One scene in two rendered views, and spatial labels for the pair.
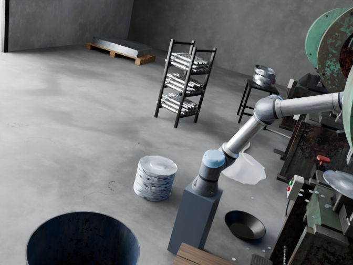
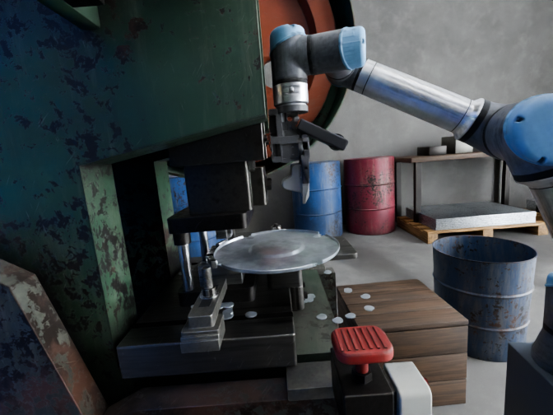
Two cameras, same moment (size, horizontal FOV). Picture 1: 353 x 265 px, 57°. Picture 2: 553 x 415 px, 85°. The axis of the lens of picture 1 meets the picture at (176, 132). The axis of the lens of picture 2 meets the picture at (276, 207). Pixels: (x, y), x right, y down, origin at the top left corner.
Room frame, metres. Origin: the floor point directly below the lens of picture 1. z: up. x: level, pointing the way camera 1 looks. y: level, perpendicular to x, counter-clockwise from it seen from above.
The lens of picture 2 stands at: (2.08, -1.03, 1.00)
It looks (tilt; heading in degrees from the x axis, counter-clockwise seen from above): 10 degrees down; 167
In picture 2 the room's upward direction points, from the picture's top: 5 degrees counter-clockwise
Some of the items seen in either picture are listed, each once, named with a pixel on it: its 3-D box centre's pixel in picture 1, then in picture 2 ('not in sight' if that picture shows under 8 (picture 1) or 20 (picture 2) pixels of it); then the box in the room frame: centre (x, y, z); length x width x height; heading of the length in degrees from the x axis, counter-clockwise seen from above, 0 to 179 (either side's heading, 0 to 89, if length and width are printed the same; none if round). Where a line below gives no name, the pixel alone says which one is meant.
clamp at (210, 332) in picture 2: not in sight; (208, 296); (1.56, -1.05, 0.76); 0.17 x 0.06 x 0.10; 166
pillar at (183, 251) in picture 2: not in sight; (184, 257); (1.46, -1.09, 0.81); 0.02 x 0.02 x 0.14
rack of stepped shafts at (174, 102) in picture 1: (184, 83); not in sight; (3.82, 0.06, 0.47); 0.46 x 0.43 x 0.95; 56
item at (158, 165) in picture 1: (158, 164); not in sight; (2.17, 0.07, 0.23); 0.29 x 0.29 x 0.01
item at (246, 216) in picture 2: not in sight; (216, 219); (1.39, -1.01, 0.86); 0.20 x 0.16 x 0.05; 166
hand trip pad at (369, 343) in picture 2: (321, 163); (361, 364); (1.77, -0.86, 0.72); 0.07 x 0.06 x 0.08; 76
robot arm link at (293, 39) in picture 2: not in sight; (290, 58); (1.44, -0.83, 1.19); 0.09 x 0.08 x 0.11; 60
